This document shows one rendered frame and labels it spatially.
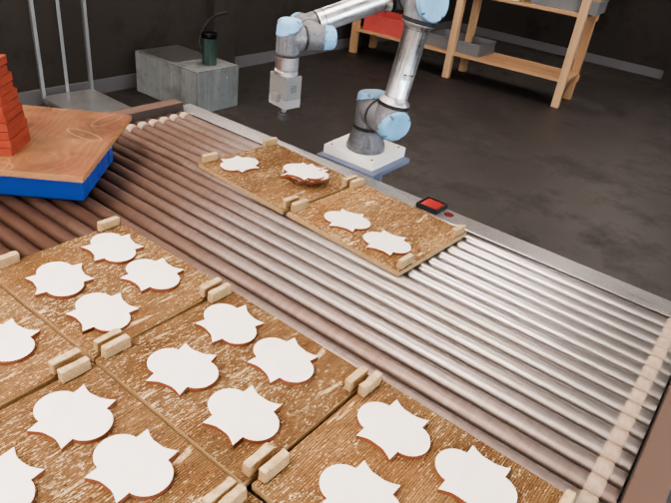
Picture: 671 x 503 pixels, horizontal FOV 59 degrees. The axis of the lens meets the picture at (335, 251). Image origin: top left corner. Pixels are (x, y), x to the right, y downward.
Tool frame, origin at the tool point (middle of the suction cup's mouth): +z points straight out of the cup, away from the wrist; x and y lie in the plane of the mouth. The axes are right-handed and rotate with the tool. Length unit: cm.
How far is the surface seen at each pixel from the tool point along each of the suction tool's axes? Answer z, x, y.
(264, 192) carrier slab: 14.5, -20.0, 16.8
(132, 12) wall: 58, 132, -370
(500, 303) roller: 15, -4, 94
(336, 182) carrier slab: 15.1, 5.6, 22.8
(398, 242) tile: 13, -7, 62
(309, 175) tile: 10.6, -5.5, 20.8
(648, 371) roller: 14, 2, 130
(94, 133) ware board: 4, -53, -25
